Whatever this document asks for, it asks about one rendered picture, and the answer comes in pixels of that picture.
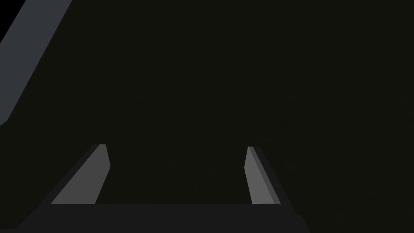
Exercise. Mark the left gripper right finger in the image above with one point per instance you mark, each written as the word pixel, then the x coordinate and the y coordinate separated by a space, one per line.
pixel 260 184

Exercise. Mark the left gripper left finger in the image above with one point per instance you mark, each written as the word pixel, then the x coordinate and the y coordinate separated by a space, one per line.
pixel 85 181

